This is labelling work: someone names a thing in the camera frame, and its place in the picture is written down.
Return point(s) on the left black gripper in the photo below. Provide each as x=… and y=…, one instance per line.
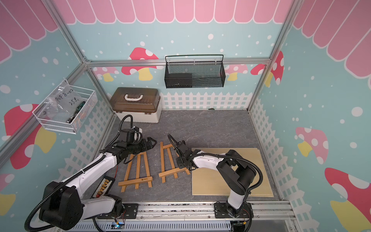
x=145, y=147

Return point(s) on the wooden easel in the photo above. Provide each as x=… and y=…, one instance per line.
x=137, y=174
x=168, y=164

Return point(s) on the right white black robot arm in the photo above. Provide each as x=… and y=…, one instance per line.
x=241, y=175

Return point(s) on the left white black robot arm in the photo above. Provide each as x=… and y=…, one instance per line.
x=63, y=205

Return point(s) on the brown lid storage box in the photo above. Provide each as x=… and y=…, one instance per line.
x=144, y=104

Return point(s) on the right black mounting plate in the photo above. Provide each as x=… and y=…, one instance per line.
x=221, y=210

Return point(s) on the black mounting plate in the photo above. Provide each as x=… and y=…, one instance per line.
x=221, y=210
x=129, y=210

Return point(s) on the black box in basket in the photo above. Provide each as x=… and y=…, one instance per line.
x=178, y=80

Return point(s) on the black tray of bits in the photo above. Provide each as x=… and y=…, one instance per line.
x=104, y=187

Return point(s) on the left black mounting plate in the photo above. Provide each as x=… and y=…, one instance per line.
x=129, y=210

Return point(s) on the green circuit board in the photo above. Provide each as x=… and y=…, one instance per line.
x=117, y=226

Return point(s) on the clear plastic labelled bag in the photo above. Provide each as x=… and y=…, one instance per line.
x=64, y=99

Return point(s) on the black mesh wall basket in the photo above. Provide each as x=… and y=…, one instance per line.
x=207, y=70

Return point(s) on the white wire wall basket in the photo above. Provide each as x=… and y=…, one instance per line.
x=58, y=123

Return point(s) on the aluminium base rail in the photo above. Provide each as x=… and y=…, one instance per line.
x=269, y=216

